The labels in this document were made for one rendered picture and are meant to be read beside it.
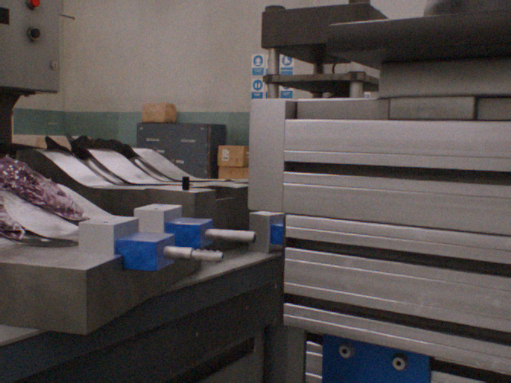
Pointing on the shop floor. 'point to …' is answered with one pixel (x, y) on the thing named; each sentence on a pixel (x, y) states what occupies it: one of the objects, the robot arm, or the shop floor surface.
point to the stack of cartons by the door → (233, 162)
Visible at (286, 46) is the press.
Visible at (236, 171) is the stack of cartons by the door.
